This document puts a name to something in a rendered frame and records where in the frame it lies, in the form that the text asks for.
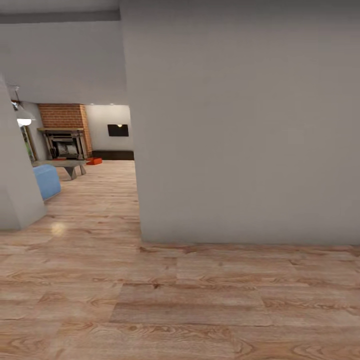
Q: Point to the sofa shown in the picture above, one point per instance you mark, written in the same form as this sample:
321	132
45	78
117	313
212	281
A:
48	181

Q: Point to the cabinet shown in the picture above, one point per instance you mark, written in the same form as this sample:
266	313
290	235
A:
118	154

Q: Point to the wood fireplace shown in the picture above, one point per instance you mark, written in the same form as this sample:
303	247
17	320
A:
66	145

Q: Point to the coffee table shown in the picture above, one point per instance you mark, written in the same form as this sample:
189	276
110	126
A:
69	165

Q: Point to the room light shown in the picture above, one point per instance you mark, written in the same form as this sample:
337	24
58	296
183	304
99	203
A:
21	113

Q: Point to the door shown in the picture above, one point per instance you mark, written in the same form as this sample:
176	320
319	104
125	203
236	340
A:
26	135

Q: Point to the storage box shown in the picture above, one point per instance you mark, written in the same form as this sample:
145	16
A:
94	161

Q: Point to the wall mounted tv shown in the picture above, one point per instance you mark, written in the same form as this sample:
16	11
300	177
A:
118	130

